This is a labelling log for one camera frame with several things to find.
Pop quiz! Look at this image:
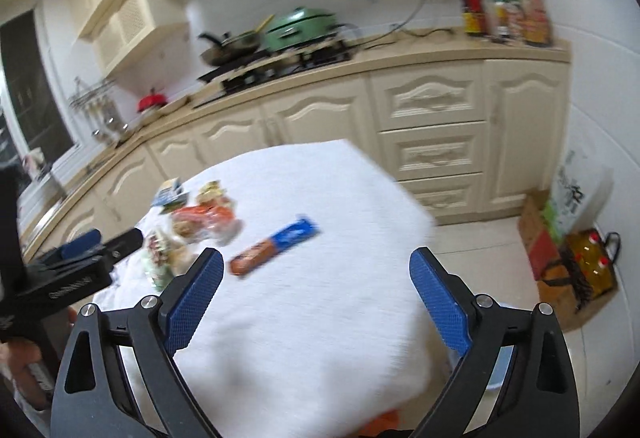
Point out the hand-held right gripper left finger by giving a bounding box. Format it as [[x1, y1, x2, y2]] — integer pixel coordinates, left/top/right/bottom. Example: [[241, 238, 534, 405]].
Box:
[[50, 247, 224, 438]]

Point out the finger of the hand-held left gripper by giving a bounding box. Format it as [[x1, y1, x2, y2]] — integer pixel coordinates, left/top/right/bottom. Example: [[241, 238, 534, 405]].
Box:
[[99, 227, 146, 265], [47, 228, 103, 265]]

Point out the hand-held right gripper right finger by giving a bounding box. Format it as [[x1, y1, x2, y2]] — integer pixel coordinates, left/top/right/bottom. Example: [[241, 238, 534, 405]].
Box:
[[409, 247, 576, 438]]

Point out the small drink carton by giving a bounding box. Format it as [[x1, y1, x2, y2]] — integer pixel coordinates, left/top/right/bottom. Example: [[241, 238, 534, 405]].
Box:
[[152, 178, 189, 212]]

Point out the blue and orange cookie packet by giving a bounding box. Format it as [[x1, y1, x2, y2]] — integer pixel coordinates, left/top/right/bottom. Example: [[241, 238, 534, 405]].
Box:
[[229, 214, 320, 277]]

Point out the person's left hand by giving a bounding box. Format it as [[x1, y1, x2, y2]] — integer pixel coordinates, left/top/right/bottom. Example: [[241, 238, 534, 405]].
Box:
[[0, 339, 51, 411]]

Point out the steel sink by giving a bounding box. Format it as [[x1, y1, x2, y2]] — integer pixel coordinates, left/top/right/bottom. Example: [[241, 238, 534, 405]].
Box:
[[17, 168, 71, 219]]

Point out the clear plastic bag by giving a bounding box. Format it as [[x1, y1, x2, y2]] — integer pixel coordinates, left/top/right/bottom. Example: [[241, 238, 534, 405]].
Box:
[[172, 213, 245, 247]]

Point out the orange snack packet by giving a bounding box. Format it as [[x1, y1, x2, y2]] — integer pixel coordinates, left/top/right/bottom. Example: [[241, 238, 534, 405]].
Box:
[[172, 204, 236, 231]]

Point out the yellow snack packet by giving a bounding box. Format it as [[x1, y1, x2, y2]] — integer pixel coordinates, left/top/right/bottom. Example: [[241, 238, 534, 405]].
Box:
[[196, 181, 231, 209]]

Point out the cream cabinet drawer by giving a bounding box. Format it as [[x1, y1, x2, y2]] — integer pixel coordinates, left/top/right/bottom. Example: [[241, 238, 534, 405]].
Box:
[[400, 173, 484, 219], [372, 71, 486, 131], [377, 121, 486, 181]]

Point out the glass jar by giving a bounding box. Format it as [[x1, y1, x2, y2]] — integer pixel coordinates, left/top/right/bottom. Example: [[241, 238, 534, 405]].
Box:
[[92, 115, 131, 141]]

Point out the white tablecloth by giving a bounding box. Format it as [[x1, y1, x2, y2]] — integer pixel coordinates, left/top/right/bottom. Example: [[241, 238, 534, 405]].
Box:
[[92, 138, 436, 438]]

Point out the red cardboard box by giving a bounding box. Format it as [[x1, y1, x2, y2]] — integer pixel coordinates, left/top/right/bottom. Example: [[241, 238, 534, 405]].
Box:
[[517, 191, 568, 281]]

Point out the large brown cardboard box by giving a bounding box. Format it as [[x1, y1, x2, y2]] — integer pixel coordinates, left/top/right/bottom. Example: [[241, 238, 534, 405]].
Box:
[[537, 268, 618, 331]]

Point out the orange plastic object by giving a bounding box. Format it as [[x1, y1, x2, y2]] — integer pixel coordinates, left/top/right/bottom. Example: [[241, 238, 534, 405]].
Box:
[[360, 410, 401, 438]]

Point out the wooden cutting board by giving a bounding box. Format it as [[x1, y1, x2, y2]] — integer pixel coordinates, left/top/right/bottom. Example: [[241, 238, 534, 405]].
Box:
[[145, 98, 193, 119]]

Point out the cooking oil bottle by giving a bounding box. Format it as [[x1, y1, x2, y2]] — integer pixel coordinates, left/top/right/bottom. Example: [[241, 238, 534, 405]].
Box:
[[587, 255, 618, 299], [570, 229, 603, 279]]

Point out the dark window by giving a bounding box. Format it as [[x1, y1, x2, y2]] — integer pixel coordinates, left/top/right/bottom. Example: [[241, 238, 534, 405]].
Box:
[[0, 8, 83, 164]]

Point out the white printed plastic bag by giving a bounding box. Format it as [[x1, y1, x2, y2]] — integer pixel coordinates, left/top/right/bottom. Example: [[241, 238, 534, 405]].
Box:
[[550, 148, 615, 239]]

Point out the cream base cabinet run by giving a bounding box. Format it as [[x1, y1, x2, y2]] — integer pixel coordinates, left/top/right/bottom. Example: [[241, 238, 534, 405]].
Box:
[[22, 60, 572, 259]]

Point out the black frying pan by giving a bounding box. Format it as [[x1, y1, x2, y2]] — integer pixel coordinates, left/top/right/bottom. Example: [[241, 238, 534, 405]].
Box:
[[197, 31, 263, 66]]

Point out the black gas stove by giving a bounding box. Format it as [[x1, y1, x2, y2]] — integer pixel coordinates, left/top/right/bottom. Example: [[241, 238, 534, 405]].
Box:
[[197, 41, 358, 94]]

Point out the green cooking pot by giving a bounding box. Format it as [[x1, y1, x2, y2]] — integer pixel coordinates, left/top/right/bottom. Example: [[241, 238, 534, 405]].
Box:
[[260, 7, 351, 54]]

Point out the dark sauce bottle red label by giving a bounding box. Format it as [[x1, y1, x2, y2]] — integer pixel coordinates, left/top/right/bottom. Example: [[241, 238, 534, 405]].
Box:
[[460, 0, 488, 38]]

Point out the yellow capped bottle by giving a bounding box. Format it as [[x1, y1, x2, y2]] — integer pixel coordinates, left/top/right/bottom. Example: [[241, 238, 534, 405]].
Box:
[[489, 0, 512, 42]]

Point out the green capped bottle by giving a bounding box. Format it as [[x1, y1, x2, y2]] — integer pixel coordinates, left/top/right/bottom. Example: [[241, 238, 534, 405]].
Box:
[[506, 0, 526, 43]]

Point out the wire utensil rack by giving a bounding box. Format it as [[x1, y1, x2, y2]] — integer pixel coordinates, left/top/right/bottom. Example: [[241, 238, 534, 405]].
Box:
[[67, 76, 118, 111]]

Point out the cream lattice wall cabinet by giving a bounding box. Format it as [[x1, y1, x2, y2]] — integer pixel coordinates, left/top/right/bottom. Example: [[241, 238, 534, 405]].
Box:
[[92, 0, 191, 74]]

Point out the black power cable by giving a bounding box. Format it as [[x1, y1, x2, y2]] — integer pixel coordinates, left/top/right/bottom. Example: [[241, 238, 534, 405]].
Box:
[[360, 0, 456, 52]]

